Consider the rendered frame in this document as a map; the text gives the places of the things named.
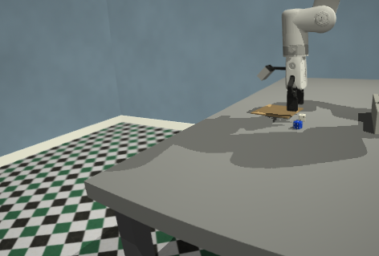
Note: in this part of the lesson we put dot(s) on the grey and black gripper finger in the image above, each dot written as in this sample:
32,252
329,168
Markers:
300,96
292,100

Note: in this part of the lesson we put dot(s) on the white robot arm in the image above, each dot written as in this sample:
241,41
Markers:
296,23

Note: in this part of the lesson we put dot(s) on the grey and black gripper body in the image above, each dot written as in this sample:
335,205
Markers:
296,66

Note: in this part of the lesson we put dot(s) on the blue die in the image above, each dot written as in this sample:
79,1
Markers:
297,124

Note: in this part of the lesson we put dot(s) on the tan square mat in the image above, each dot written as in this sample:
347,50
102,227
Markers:
276,111

